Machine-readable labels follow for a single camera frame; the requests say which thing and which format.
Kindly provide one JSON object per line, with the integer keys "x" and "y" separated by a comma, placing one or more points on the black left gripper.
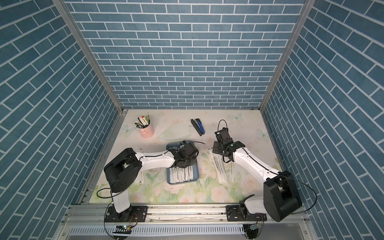
{"x": 193, "y": 161}

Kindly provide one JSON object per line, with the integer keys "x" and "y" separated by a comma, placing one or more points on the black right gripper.
{"x": 215, "y": 149}

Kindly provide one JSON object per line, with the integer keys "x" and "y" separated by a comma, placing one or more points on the white straw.
{"x": 171, "y": 175}
{"x": 175, "y": 175}

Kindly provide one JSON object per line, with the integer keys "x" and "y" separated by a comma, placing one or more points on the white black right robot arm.
{"x": 280, "y": 193}

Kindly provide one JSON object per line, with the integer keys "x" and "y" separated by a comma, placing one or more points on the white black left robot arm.
{"x": 122, "y": 171}

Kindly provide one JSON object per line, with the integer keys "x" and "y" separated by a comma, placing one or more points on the white straws pile right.
{"x": 224, "y": 168}

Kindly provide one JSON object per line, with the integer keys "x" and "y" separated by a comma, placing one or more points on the white straws pile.
{"x": 140, "y": 180}
{"x": 224, "y": 168}

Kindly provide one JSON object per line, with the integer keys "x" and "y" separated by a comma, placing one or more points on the blue storage box tray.
{"x": 186, "y": 175}

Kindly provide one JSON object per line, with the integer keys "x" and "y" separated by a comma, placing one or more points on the white straws pile left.
{"x": 140, "y": 180}

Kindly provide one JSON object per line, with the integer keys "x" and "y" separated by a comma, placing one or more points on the blue black stapler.
{"x": 197, "y": 124}

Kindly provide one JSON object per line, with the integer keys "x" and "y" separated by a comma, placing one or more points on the pink pen cup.
{"x": 147, "y": 131}

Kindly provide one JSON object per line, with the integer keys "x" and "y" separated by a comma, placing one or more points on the pens in cup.
{"x": 143, "y": 122}

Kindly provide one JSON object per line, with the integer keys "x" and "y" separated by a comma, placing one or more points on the white ribbed cable duct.
{"x": 160, "y": 230}

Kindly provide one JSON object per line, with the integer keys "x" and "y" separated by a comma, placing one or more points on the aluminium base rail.
{"x": 104, "y": 214}

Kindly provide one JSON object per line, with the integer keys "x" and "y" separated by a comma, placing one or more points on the aluminium corner post right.
{"x": 307, "y": 7}

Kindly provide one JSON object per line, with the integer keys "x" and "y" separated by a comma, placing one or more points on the aluminium corner post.
{"x": 76, "y": 32}
{"x": 307, "y": 7}

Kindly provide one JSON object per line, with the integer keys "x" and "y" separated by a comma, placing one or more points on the aluminium corner post left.
{"x": 76, "y": 32}

